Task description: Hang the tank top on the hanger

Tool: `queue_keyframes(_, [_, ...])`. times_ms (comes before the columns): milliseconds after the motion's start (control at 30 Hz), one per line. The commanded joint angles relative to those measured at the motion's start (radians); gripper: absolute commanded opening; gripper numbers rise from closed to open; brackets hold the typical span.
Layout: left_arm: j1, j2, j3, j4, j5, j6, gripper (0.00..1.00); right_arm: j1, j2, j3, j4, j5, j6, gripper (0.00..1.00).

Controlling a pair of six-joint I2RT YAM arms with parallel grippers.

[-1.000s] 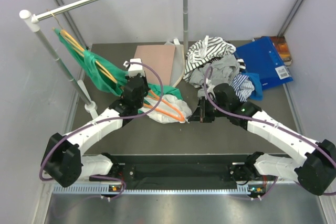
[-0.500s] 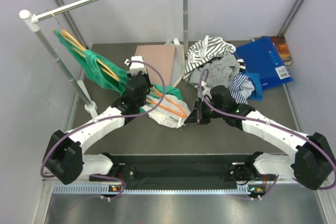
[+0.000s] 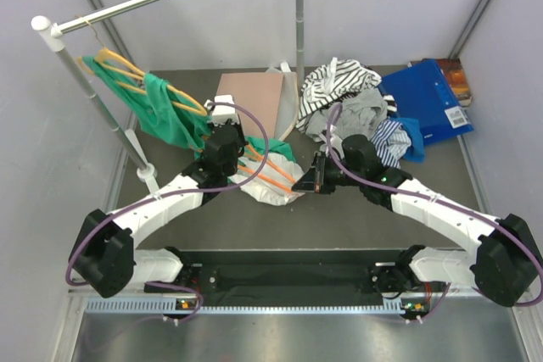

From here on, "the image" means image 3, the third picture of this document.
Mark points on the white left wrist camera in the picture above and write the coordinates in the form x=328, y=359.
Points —
x=221, y=110

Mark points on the blue cloth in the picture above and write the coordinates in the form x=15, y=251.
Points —
x=415, y=153

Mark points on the white tank top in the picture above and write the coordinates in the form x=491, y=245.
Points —
x=263, y=194

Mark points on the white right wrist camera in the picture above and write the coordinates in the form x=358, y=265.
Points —
x=333, y=143

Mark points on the blue striped shirt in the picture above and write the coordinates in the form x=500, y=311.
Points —
x=392, y=142

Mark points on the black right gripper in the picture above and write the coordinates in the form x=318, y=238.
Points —
x=316, y=180

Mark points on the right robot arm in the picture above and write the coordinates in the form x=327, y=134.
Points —
x=497, y=257

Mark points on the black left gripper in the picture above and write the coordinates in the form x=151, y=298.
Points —
x=242, y=141

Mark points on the green tank top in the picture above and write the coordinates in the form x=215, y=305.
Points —
x=163, y=111

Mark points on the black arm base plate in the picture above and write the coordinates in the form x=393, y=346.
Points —
x=253, y=274

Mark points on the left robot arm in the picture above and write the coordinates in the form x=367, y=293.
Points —
x=107, y=255

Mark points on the grey shirt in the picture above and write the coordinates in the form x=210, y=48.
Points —
x=361, y=114

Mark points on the blue folder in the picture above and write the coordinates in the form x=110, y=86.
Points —
x=422, y=92

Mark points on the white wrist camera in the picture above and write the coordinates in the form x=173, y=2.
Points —
x=333, y=143
x=221, y=110

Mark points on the orange clothes hanger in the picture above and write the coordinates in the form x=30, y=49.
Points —
x=278, y=172

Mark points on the striped black white shirt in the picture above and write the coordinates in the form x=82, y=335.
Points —
x=331, y=83

